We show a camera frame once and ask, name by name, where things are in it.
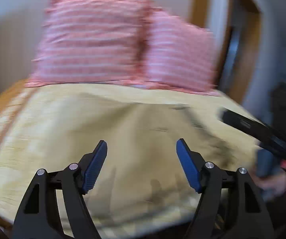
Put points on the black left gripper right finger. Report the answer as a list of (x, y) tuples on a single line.
[(230, 204)]

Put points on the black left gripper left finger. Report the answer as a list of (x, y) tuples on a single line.
[(53, 205)]

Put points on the beige khaki pants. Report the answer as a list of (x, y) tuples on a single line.
[(142, 186)]

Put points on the person's right hand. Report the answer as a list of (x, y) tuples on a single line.
[(275, 183)]

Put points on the yellow floral bedsheet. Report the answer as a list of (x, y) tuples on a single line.
[(31, 137)]

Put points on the lower pink polka dot pillow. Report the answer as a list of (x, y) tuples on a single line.
[(177, 56)]

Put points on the pink polka dot pillow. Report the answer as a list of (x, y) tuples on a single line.
[(85, 41), (177, 56)]

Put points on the upper pink polka dot pillow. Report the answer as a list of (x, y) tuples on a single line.
[(85, 41)]

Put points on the wooden door frame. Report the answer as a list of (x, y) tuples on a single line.
[(239, 50)]

